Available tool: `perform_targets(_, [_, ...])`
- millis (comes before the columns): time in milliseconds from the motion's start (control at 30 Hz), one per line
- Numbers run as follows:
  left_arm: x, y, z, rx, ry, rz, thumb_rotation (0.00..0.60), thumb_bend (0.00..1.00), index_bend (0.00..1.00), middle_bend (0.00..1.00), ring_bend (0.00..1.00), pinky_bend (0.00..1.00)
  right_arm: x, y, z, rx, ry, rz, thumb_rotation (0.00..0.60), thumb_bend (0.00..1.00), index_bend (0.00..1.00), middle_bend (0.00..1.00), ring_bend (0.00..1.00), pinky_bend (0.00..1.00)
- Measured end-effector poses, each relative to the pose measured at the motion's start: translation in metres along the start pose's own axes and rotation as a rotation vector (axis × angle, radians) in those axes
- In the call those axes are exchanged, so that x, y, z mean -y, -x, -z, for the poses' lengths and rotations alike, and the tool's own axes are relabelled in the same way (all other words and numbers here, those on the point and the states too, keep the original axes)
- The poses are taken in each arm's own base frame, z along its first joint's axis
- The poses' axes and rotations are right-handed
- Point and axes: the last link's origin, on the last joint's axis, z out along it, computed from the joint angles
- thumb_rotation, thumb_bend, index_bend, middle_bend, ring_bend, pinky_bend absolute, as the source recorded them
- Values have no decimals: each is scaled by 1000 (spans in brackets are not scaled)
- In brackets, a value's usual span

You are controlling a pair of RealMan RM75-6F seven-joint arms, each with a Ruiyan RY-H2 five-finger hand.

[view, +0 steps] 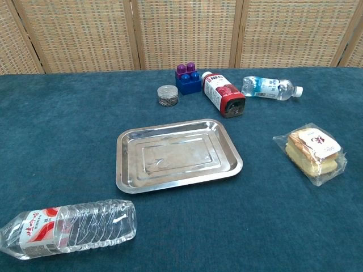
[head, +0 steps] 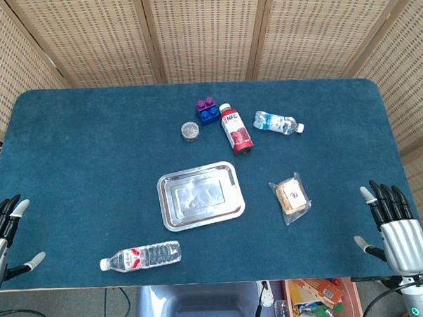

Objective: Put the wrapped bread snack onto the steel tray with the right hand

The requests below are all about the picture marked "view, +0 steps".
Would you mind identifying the purple toy building block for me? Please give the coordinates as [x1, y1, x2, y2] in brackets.
[174, 62, 197, 79]

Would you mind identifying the small water bottle blue label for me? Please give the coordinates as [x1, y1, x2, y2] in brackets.
[241, 75, 304, 101]

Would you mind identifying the small clear round jar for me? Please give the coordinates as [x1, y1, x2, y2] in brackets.
[157, 85, 180, 107]

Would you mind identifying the woven bamboo folding screen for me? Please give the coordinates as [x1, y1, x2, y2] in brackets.
[0, 0, 363, 75]

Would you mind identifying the blue toy building block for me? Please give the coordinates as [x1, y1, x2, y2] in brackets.
[175, 71, 202, 96]

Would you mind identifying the teal table cloth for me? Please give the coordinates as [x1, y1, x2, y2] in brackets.
[0, 66, 363, 272]

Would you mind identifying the large water bottle red label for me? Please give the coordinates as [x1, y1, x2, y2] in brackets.
[0, 199, 137, 261]

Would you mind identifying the stainless steel rectangular tray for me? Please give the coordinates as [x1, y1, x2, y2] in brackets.
[115, 118, 244, 194]

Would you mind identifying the red NFC juice bottle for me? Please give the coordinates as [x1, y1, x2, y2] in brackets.
[201, 71, 246, 118]

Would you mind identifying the packaged sliced bread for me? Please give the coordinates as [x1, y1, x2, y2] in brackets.
[272, 122, 348, 187]

